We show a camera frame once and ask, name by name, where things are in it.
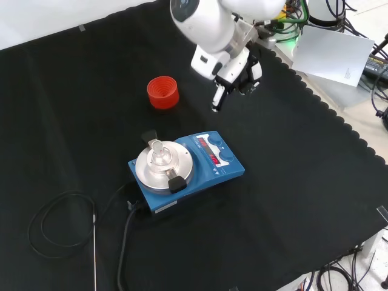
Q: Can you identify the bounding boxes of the silver heating bowl black handles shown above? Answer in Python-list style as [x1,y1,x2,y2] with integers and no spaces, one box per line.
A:
[135,129,195,195]

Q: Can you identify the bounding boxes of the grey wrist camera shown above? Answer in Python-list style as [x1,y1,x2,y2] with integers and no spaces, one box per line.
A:
[254,26,277,47]

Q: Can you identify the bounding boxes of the black power adapter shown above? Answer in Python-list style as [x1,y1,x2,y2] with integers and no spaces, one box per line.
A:
[362,53,388,80]

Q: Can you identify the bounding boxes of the thin black probe cable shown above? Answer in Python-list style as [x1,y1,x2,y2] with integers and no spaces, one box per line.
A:
[27,181,131,260]

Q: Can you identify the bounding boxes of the round-bottom glass flask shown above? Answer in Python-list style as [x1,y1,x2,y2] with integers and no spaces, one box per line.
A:
[149,139,173,170]

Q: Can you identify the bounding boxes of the red ribbed plastic cup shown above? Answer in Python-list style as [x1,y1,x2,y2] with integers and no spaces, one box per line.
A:
[146,75,180,110]

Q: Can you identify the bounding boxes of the steel temperature probe rod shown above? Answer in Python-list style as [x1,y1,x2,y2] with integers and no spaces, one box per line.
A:
[92,213,99,291]

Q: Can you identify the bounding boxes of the pale robot mounting plate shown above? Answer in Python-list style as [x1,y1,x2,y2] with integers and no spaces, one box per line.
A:
[266,27,378,110]

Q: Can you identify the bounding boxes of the green cable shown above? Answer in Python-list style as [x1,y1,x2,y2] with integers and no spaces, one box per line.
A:
[280,0,309,25]

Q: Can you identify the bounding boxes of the thick black power cable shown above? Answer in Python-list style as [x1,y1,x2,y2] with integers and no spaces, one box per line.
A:
[116,199,149,291]

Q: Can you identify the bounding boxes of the pale board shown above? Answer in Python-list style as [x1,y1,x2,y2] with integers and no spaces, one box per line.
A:
[291,24,376,88]

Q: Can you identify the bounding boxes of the black cloth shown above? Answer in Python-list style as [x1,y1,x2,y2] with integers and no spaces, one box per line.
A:
[0,0,388,291]

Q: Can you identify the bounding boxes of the heater with blue base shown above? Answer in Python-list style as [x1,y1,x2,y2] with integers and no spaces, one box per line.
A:
[127,130,246,218]

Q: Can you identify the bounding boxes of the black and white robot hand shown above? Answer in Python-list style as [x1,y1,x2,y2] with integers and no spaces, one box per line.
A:
[211,50,263,113]

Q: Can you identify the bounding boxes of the yellow stop button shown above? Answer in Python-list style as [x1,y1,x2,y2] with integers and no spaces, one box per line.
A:
[277,8,288,31]

